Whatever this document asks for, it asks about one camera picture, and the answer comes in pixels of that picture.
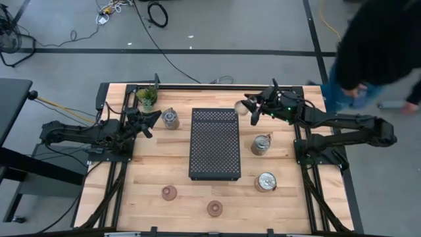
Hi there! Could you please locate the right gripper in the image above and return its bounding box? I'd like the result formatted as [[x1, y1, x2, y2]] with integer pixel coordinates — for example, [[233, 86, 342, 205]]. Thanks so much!
[[241, 88, 302, 127]]

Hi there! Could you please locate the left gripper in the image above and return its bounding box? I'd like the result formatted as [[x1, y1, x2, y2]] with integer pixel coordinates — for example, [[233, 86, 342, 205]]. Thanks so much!
[[126, 108, 162, 140]]

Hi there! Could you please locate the small green artificial plant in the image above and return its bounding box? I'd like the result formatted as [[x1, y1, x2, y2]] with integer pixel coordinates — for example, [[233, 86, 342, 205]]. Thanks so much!
[[136, 86, 159, 113]]

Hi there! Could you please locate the black perforated metal tray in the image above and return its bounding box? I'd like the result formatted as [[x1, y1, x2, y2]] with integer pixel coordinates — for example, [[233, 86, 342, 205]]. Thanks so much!
[[188, 107, 242, 181]]

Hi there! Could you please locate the grey desk foot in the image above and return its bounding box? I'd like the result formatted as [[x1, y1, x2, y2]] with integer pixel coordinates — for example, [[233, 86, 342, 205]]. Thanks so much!
[[377, 100, 408, 110]]

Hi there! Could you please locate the black desk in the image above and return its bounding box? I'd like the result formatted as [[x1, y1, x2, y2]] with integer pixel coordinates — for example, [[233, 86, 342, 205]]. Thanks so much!
[[0, 78, 86, 224]]

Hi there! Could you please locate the person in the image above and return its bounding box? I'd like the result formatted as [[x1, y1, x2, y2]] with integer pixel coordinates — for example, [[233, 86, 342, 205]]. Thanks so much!
[[307, 0, 421, 116]]

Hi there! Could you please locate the black floor fan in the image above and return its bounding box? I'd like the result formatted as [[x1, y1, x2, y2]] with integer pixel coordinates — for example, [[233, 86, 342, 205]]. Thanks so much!
[[0, 3, 37, 68]]

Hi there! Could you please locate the black aluminium table frame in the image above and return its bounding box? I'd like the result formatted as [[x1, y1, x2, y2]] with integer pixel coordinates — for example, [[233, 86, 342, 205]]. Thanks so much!
[[72, 82, 365, 235]]

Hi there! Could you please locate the long black floor cable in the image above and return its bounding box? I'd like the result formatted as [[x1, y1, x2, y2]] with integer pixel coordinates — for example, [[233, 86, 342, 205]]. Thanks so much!
[[131, 0, 202, 84]]

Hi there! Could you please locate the black coiled cable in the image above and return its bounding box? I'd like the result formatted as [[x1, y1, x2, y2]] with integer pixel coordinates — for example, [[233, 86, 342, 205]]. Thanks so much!
[[147, 1, 169, 28]]

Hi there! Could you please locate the yellow extension cable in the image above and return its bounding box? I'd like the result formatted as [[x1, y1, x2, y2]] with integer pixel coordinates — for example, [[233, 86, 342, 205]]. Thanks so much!
[[319, 0, 342, 41]]

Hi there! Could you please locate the white cable bundle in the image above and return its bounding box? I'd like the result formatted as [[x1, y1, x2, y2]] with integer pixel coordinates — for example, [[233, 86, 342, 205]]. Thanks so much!
[[95, 0, 134, 26]]

